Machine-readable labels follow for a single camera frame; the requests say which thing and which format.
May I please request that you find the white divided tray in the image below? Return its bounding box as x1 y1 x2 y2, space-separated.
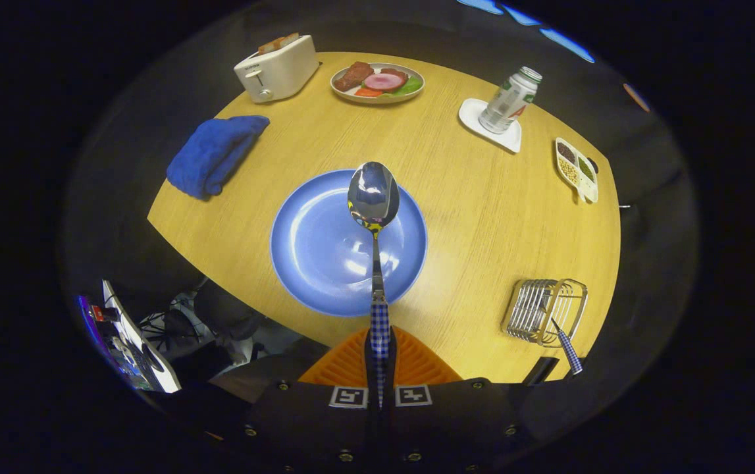
554 137 599 204

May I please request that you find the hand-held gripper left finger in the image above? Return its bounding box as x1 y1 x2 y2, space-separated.
242 325 379 474

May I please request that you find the white toaster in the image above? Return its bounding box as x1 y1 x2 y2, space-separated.
233 34 321 104

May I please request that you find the white square coaster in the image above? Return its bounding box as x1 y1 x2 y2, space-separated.
458 98 523 154

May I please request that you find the fork with checkered handle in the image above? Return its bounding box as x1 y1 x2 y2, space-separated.
544 296 584 376

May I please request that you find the metal wire cutlery rack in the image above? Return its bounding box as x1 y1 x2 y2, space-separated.
501 278 589 348

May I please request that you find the pink ham slice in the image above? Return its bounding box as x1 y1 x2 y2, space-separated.
363 72 406 92

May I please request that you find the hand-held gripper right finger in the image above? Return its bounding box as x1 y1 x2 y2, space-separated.
380 325 529 474

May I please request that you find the white green drink bottle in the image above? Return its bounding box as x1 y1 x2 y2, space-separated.
479 66 543 135

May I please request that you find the large brown meat slice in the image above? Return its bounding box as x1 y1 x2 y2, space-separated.
333 61 375 92

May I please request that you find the computer monitor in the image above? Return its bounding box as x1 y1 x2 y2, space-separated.
76 279 182 394

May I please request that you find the blue round plate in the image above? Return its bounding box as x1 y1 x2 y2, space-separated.
270 169 429 318

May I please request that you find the green lettuce leaf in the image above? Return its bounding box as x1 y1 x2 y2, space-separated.
384 76 424 98

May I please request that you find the black table bracket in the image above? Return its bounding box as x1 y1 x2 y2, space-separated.
522 356 560 386

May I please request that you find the spoon with checkered handle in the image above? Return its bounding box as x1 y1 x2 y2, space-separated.
348 161 401 409

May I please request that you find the small beige food plate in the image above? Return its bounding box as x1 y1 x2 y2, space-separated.
330 61 426 105

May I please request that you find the folded blue cloth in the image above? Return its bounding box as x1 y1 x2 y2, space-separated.
166 115 271 201

